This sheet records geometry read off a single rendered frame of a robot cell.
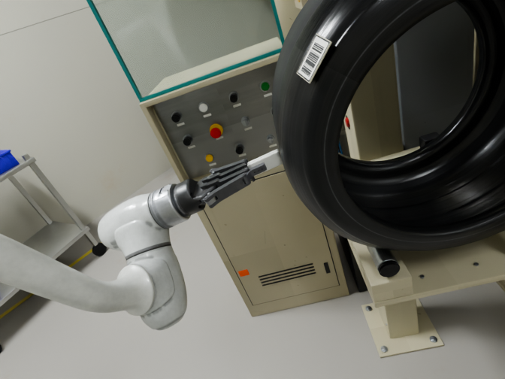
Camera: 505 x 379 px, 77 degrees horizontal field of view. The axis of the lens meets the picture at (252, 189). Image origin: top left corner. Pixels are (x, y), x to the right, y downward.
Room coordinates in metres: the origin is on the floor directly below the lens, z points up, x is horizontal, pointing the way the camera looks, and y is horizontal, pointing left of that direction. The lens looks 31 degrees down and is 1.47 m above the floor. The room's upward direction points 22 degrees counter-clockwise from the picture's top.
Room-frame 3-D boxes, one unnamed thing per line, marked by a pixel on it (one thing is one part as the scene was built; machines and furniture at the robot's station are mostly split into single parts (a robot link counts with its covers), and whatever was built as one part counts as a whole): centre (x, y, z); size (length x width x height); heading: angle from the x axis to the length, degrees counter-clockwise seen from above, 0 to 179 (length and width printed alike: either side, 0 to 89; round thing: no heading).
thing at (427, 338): (0.85, -0.40, 0.01); 0.27 x 0.27 x 0.02; 80
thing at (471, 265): (0.60, -0.38, 0.80); 0.37 x 0.36 x 0.02; 80
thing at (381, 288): (0.62, -0.24, 0.83); 0.36 x 0.09 x 0.06; 170
